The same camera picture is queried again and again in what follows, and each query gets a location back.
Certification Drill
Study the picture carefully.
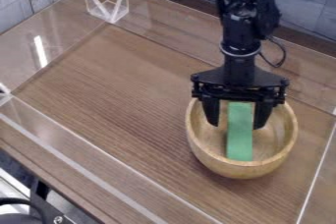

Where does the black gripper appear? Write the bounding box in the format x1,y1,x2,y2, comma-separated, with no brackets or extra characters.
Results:
191,58,289,130

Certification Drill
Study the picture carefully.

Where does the green stick block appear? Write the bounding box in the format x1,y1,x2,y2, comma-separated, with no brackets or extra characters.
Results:
225,102,253,161

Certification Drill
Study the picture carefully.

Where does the wooden bowl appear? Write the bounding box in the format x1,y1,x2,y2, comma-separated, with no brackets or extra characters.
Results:
185,99,297,180

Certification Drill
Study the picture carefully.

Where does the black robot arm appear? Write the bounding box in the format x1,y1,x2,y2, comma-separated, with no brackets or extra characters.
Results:
191,0,289,129

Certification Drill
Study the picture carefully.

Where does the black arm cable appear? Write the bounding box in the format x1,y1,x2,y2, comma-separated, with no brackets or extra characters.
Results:
257,35,288,69

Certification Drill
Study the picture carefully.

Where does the clear acrylic corner bracket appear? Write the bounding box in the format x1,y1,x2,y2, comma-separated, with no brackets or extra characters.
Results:
85,0,128,24

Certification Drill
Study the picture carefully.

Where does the black table frame bracket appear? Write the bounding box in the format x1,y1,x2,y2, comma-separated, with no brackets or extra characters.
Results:
0,178,84,224

